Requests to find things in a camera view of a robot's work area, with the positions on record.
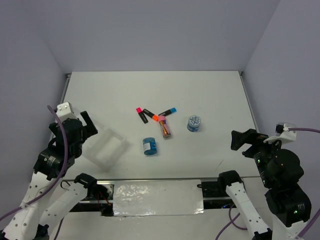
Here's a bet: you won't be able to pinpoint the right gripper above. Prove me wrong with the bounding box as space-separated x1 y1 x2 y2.
230 125 286 185

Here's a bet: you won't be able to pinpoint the pink cap highlighter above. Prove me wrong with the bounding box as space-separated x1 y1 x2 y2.
136 107 149 124

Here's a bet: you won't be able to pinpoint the blue jar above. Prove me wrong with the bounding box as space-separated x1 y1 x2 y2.
187 115 202 132

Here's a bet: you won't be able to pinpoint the blue jar sideways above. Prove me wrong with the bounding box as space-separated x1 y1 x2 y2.
142 137 158 156

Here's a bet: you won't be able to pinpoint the orange cap highlighter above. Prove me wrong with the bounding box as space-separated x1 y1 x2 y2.
143 108 159 122

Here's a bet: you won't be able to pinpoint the pink lid pencil tube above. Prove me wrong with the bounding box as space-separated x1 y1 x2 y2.
158 115 172 139

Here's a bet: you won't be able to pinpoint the blue cap highlighter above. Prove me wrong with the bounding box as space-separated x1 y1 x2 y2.
159 107 177 117

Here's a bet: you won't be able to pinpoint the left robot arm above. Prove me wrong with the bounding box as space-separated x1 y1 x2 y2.
0 110 111 240

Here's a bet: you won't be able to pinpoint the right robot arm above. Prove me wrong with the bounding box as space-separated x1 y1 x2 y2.
217 124 312 240

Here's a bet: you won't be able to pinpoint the clear plastic organizer tray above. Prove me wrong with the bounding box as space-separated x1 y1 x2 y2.
82 121 130 172

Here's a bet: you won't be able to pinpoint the silver foil tape patch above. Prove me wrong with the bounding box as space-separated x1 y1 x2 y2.
113 179 204 217

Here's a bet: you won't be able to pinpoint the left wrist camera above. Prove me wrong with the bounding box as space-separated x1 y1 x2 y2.
56 101 76 122

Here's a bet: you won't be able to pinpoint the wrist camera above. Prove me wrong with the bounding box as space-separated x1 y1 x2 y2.
56 101 76 122
263 122 297 145

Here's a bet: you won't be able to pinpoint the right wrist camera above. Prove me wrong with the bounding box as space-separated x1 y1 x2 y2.
263 122 297 145

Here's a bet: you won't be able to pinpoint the metal table rail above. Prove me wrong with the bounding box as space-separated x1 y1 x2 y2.
59 175 261 183

